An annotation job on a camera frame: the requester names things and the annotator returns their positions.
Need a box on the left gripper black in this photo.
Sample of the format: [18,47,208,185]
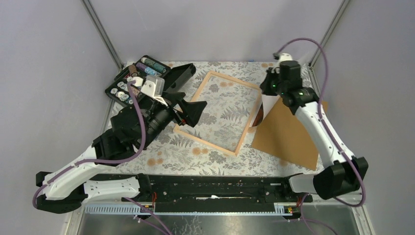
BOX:
[138,92,208,150]

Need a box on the wooden picture frame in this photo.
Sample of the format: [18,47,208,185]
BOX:
[173,71,261,156]

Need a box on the photo print white back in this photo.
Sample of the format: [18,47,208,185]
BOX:
[250,94,280,127]

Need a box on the brown frame backing board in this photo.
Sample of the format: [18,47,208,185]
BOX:
[251,99,319,170]

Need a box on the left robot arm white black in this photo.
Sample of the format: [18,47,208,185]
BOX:
[32,92,207,214]

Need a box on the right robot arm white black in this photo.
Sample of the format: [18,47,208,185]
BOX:
[260,60,369,202]

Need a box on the floral patterned table mat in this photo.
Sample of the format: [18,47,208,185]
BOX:
[107,61,338,178]

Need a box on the light blue thread spool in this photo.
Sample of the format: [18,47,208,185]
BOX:
[144,67,161,77]

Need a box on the teal thread spool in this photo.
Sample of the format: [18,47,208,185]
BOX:
[141,57,167,73]

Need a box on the purple thread spool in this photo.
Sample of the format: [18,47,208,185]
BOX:
[136,62,150,74]

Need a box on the brown thread spool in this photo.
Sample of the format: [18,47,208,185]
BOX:
[128,64,139,77]

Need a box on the black sewing kit case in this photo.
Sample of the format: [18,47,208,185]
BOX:
[105,55,196,107]

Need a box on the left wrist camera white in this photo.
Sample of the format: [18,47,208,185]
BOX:
[132,75,165,98]

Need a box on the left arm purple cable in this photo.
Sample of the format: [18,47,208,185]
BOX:
[32,81,148,209]

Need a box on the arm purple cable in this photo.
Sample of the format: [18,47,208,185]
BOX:
[32,81,148,209]
[274,37,367,235]

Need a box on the right aluminium corner post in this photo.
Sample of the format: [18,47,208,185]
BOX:
[308,0,351,67]

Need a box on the aluminium corner post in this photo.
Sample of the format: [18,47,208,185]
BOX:
[81,0,123,70]
[308,0,351,67]

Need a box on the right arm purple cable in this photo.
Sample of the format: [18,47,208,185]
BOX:
[274,37,367,235]

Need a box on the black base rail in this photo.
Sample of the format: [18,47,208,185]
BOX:
[132,174,303,213]

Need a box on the grey slotted cable duct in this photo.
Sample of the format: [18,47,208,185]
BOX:
[83,203,294,217]

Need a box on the left aluminium corner post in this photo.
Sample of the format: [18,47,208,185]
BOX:
[81,0,123,70]

